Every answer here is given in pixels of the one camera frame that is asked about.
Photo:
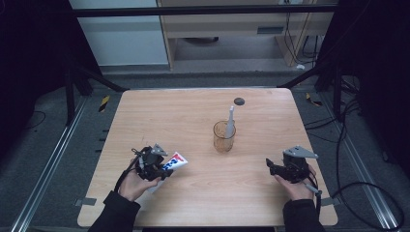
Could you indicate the person's left hand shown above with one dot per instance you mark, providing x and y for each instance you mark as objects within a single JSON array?
[{"x": 133, "y": 187}]

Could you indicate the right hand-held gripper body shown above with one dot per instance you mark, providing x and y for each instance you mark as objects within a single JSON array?
[{"x": 295, "y": 170}]

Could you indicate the white electric toothbrush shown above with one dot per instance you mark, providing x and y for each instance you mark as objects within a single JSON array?
[{"x": 230, "y": 121}]

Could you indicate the white toothpaste tube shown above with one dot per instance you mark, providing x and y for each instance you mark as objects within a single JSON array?
[{"x": 176, "y": 162}]

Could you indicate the dark curtain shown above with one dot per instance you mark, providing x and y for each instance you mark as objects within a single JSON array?
[
  {"x": 380, "y": 80},
  {"x": 32, "y": 64}
]

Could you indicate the grey tape piece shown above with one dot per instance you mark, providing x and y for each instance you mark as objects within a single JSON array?
[
  {"x": 330, "y": 201},
  {"x": 85, "y": 202}
]

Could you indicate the aluminium floor rail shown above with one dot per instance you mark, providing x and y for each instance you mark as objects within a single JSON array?
[
  {"x": 48, "y": 164},
  {"x": 361, "y": 180}
]

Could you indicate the black horizontal frame bar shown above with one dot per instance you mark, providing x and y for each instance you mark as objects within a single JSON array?
[{"x": 193, "y": 10}]

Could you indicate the black metal stand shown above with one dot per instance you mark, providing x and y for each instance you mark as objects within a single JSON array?
[
  {"x": 336, "y": 93},
  {"x": 69, "y": 96}
]

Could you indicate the person's right hand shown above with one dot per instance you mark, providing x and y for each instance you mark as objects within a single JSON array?
[{"x": 299, "y": 190}]

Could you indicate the light wooden desk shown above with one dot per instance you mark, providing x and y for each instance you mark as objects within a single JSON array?
[{"x": 225, "y": 24}]

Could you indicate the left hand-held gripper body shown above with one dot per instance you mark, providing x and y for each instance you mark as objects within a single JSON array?
[{"x": 149, "y": 164}]

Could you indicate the dark round table grommet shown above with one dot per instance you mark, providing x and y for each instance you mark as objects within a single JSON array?
[{"x": 239, "y": 101}]

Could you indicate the small white floor object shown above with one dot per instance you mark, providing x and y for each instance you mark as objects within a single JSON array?
[{"x": 300, "y": 67}]

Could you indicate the white cabinet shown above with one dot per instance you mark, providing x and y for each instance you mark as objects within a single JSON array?
[{"x": 122, "y": 38}]

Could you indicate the yellow black striped tape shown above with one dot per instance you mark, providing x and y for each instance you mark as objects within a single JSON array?
[
  {"x": 313, "y": 100},
  {"x": 103, "y": 103}
]

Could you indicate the amber transparent cup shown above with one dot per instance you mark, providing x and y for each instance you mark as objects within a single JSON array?
[{"x": 223, "y": 143}]

